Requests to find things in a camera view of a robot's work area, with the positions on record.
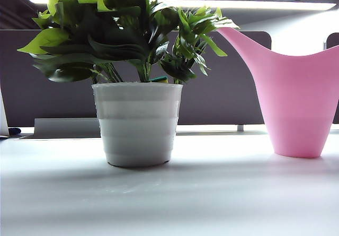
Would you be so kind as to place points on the narrow dark grey desk partition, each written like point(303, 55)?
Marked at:
point(334, 39)

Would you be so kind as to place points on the white slanted panel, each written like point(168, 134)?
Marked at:
point(3, 119)

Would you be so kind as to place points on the light grey flat box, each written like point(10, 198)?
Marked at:
point(66, 127)

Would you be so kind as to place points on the pink plastic watering can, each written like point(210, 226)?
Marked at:
point(296, 100)

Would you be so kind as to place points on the long ceiling light strip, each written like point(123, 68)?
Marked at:
point(265, 5)

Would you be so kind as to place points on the grey metal partition foot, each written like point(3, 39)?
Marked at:
point(240, 127)

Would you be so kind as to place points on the small dark blue object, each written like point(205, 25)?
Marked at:
point(14, 130)

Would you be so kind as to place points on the green yellow plant tag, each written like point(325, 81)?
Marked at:
point(159, 79)

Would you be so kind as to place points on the wide dark grey desk partition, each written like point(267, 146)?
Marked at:
point(225, 92)

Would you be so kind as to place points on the green leafy plant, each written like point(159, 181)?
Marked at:
point(106, 34)

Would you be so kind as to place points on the white ribbed plant pot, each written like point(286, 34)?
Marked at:
point(137, 124)

